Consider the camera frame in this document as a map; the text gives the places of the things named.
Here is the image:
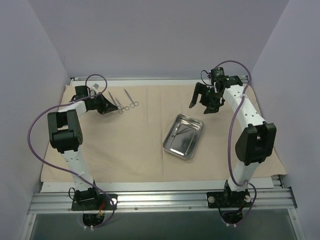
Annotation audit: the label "steel surgical forceps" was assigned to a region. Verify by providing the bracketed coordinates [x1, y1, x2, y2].
[108, 91, 123, 114]

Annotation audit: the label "steel surgical scissors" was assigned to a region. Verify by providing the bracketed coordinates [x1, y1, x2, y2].
[124, 89, 139, 108]

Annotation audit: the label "stainless steel instrument tray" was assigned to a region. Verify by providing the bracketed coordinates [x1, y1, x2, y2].
[162, 113, 204, 161]

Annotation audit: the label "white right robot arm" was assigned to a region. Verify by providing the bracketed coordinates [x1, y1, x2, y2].
[189, 76, 277, 207]

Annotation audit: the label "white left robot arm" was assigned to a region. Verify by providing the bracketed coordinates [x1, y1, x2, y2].
[47, 94, 118, 210]

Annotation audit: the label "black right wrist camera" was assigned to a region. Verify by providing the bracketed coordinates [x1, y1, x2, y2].
[209, 67, 226, 83]

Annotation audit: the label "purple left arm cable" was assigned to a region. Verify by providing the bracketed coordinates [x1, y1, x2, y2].
[26, 73, 118, 230]

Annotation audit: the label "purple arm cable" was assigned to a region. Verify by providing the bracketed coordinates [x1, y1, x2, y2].
[26, 73, 118, 230]
[216, 59, 257, 225]

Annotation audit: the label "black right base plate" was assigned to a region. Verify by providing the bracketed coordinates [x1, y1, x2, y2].
[206, 190, 252, 209]

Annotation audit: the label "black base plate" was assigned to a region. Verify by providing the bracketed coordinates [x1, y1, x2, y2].
[206, 190, 252, 209]
[71, 191, 118, 211]

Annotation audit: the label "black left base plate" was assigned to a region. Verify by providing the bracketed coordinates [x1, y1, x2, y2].
[71, 191, 118, 211]

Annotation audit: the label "aluminium front rail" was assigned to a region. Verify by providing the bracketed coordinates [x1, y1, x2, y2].
[28, 188, 295, 214]

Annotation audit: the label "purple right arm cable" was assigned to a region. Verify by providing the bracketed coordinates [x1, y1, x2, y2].
[216, 59, 257, 225]

